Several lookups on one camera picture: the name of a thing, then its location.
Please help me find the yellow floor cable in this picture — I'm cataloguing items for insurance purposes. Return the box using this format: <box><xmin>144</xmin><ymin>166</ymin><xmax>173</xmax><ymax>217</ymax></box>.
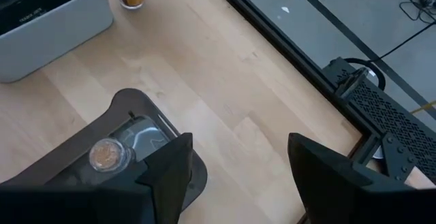
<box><xmin>409</xmin><ymin>100</ymin><xmax>436</xmax><ymax>115</ymax></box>

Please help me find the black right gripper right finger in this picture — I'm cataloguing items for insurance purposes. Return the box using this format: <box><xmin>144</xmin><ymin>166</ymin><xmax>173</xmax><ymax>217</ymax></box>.
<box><xmin>287</xmin><ymin>132</ymin><xmax>436</xmax><ymax>224</ymax></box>

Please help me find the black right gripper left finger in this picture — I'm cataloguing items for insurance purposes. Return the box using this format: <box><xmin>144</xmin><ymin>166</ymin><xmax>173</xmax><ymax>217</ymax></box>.
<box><xmin>0</xmin><ymin>132</ymin><xmax>194</xmax><ymax>224</ymax></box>

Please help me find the black looped power cable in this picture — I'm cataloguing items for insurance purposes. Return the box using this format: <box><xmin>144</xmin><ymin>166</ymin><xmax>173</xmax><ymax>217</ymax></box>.
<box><xmin>343</xmin><ymin>21</ymin><xmax>436</xmax><ymax>91</ymax></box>

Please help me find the smoke grey plastic bin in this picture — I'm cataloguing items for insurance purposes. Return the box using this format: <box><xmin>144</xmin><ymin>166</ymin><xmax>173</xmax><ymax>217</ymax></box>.
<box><xmin>0</xmin><ymin>87</ymin><xmax>208</xmax><ymax>214</ymax></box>

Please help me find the black perforated computer case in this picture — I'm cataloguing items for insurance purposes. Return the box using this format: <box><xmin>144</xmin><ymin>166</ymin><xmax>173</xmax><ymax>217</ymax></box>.
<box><xmin>322</xmin><ymin>57</ymin><xmax>436</xmax><ymax>186</ymax></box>

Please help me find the white plastic bin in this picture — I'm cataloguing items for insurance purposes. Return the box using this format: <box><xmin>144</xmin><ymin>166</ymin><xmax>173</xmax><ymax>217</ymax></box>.
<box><xmin>0</xmin><ymin>0</ymin><xmax>115</xmax><ymax>84</ymax></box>

